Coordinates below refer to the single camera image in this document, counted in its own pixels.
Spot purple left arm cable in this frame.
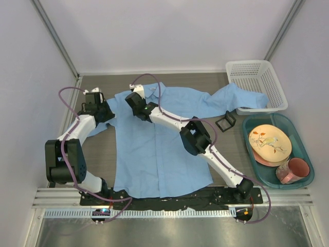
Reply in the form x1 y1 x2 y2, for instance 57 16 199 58
58 86 133 224

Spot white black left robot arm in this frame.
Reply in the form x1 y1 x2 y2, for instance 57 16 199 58
45 87 115 205

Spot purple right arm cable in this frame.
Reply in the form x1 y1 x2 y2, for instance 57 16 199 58
130 74 270 226

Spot white slotted cable duct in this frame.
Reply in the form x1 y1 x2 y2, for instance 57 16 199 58
44 207 236 219

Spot light blue button shirt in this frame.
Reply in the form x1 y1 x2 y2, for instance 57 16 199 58
92 83 268 198

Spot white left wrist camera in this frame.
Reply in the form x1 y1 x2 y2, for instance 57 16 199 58
83 87 102 96

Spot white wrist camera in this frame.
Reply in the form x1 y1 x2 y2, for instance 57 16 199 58
83 87 102 96
129 84 145 99

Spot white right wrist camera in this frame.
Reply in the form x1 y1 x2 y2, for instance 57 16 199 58
129 84 145 99

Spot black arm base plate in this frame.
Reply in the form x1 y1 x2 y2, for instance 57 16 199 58
80 186 263 211

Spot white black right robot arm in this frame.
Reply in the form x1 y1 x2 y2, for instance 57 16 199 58
125 92 254 203

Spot cream bird pattern plate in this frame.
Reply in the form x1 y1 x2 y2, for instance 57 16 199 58
248 124 292 163

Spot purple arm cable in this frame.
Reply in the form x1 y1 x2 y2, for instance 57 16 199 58
130 74 270 226
58 86 133 224

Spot black brooch box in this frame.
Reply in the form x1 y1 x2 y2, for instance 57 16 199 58
215 111 236 132

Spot white plastic mesh basket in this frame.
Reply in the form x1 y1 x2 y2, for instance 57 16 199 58
226 60 288 115

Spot pink plate under cream plate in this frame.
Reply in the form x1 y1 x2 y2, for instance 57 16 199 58
252 150 282 167

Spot pink ceramic mug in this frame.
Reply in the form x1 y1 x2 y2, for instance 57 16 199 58
276 157 310 184

